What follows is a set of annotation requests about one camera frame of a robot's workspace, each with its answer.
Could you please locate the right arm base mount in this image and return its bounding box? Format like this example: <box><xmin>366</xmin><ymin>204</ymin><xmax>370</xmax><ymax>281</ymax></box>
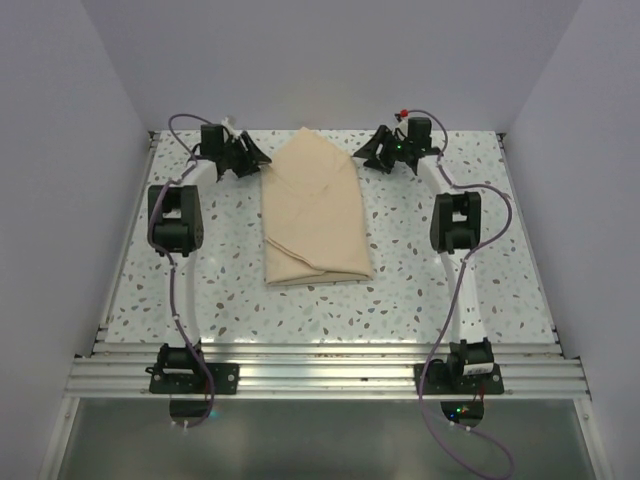
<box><xmin>413</xmin><ymin>337</ymin><xmax>505</xmax><ymax>395</ymax></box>

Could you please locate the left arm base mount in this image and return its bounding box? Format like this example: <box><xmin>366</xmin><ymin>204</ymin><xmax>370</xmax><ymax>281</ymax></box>
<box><xmin>145</xmin><ymin>344</ymin><xmax>240</xmax><ymax>395</ymax></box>

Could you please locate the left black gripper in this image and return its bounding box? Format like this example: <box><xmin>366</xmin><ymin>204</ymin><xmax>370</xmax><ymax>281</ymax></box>
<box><xmin>220</xmin><ymin>132</ymin><xmax>271</xmax><ymax>178</ymax></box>

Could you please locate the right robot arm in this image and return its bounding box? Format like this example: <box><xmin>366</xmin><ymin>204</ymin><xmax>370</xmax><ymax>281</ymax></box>
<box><xmin>354</xmin><ymin>109</ymin><xmax>494</xmax><ymax>393</ymax></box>

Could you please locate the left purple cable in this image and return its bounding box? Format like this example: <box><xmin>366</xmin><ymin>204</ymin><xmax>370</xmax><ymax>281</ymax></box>
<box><xmin>154</xmin><ymin>113</ymin><xmax>219</xmax><ymax>426</ymax></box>

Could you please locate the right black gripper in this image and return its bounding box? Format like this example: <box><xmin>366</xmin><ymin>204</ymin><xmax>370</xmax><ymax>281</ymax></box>
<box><xmin>353</xmin><ymin>126</ymin><xmax>411</xmax><ymax>174</ymax></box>

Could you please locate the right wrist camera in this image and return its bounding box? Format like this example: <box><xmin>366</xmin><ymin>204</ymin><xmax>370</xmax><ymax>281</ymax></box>
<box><xmin>394</xmin><ymin>109</ymin><xmax>410</xmax><ymax>127</ymax></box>

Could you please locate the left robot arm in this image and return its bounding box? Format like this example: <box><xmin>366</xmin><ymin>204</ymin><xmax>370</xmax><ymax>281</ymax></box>
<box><xmin>146</xmin><ymin>114</ymin><xmax>271</xmax><ymax>393</ymax></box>

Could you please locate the aluminium rail frame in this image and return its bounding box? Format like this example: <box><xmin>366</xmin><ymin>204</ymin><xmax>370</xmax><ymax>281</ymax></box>
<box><xmin>37</xmin><ymin>130</ymin><xmax>614</xmax><ymax>480</ymax></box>

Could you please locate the beige cloth mat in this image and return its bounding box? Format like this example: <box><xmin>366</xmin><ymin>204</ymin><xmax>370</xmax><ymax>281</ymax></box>
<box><xmin>261</xmin><ymin>128</ymin><xmax>374</xmax><ymax>286</ymax></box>

